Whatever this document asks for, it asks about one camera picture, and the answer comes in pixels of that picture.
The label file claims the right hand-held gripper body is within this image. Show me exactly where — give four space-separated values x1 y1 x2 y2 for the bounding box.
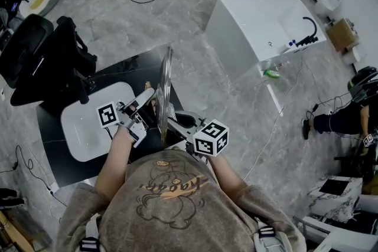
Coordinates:
177 118 230 162

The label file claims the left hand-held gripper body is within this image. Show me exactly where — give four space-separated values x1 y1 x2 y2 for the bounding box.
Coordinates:
97 101 150 148

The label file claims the glass pot lid wooden knob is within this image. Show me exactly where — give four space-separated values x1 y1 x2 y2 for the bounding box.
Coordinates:
144 45 174 145

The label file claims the person's left forearm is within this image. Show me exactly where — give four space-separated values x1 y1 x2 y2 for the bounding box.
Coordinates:
94 125 139 203

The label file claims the person's right forearm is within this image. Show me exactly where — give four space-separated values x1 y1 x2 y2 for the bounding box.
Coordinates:
206 153 252 195

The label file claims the white sink basin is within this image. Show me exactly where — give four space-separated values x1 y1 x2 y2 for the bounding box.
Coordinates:
60 81 136 162

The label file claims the black sink faucet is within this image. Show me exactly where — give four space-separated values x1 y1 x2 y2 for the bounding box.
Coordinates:
75 75 97 104

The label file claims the dark vanity cabinet black top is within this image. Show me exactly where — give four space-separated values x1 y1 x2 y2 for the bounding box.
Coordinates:
35 44 185 188

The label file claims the black office chair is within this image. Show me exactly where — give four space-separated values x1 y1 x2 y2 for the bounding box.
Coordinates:
0 14 98 107

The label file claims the grey printed shirt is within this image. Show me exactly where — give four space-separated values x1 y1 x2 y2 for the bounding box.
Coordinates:
56 149 307 252

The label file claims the green bottle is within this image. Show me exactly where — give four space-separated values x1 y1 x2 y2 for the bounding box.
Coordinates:
263 68 281 79

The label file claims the white bathtub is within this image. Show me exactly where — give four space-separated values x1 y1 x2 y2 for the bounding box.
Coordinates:
205 0 328 80

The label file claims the white marble pattern cabinet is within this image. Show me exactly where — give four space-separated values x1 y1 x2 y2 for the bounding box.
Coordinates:
307 175 363 224

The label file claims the black bathtub faucet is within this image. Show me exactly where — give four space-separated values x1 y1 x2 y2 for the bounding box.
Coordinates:
295 17 319 48

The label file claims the white panel stand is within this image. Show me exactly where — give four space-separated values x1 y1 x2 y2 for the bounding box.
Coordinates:
294 214 378 252

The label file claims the black helmet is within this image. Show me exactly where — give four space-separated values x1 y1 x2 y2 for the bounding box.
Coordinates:
347 66 378 103

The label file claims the white round container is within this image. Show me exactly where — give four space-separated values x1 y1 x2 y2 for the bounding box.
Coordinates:
344 48 361 64

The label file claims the cardboard box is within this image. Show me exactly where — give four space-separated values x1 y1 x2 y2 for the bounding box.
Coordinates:
326 18 360 53

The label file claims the white ceramic basin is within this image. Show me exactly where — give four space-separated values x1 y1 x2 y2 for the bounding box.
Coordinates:
314 0 345 15

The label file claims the white floor cable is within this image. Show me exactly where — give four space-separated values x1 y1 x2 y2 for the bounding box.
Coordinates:
242 64 305 182

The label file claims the looped black floor cable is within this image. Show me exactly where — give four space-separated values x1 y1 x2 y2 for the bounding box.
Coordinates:
0 144 67 207

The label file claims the right backpack strap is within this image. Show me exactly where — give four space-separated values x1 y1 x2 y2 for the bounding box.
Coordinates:
253 217 289 252

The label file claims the backpack strap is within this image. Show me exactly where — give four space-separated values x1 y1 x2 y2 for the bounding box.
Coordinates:
253 217 289 252
79 214 101 251

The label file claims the left backpack strap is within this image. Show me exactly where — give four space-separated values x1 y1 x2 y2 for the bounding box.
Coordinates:
79 214 101 251

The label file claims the wooden frame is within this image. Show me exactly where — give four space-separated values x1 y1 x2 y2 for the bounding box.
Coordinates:
0 209 51 252

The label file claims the black metal frame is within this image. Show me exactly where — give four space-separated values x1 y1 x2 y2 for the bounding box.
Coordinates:
333 141 378 186

